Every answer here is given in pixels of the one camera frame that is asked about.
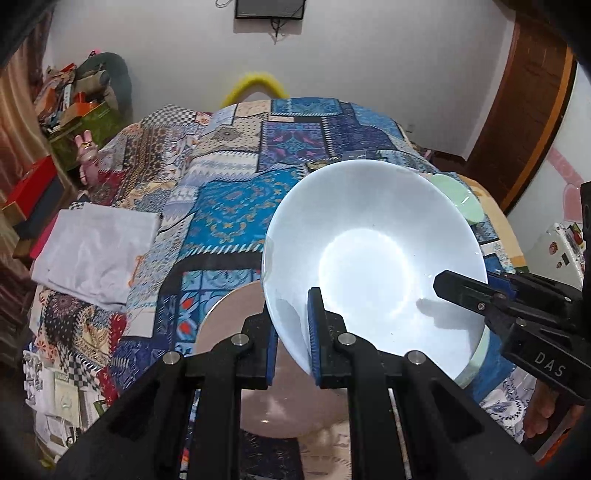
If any brown wooden door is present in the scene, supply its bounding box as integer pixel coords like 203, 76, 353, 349
455, 18, 578, 215

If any mint green plate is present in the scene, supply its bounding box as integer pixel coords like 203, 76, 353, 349
455, 323, 491, 388

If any grey-green cushion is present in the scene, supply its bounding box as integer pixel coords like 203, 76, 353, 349
76, 52, 133, 121

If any grey folded cloth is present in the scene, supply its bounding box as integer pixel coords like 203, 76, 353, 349
31, 203, 162, 312

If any brown striped curtain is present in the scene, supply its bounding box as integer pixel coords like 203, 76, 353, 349
0, 14, 52, 199

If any white appliance with stickers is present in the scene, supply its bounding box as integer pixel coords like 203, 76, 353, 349
526, 222, 587, 289

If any pink bunny toy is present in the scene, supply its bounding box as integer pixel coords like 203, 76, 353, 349
74, 130, 103, 186

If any red box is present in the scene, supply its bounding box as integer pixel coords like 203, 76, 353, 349
0, 157, 58, 217

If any patchwork printed blanket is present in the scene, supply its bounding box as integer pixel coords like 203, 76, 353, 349
23, 97, 527, 480

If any person's right hand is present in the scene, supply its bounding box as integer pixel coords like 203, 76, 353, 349
524, 382, 563, 439

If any pile of white papers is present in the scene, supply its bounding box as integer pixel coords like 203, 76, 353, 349
23, 351, 112, 462

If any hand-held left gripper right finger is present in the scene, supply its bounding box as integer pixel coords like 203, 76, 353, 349
307, 286, 539, 480

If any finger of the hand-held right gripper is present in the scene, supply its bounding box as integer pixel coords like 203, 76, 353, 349
433, 270, 509, 324
487, 271, 578, 301

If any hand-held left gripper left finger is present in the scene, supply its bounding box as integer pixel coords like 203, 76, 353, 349
58, 311, 280, 480

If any pile of boxes and clutter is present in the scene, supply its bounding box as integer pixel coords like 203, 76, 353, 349
32, 51, 132, 139

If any pink plate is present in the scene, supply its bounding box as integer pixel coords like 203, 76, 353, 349
194, 281, 349, 439

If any green cardboard box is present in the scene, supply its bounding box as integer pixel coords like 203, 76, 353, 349
48, 104, 122, 163

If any white bowl with black dots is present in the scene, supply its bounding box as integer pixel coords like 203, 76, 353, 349
261, 159, 489, 376

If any black wall-mounted device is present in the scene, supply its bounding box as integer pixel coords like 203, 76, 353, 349
235, 0, 306, 20

